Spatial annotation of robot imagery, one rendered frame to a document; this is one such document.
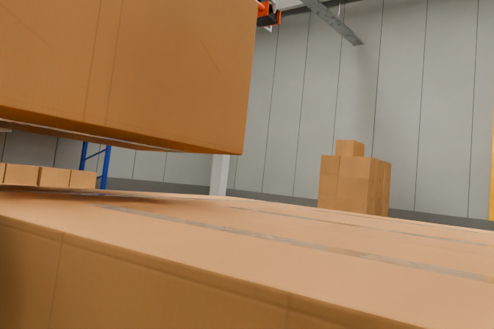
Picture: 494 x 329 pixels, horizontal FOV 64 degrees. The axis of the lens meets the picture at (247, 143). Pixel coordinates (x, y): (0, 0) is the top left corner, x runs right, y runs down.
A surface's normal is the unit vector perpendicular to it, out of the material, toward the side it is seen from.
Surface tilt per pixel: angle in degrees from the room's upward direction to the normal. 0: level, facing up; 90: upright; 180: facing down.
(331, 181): 90
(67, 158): 90
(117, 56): 90
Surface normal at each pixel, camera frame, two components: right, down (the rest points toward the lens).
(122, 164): 0.78, 0.02
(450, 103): -0.61, -0.15
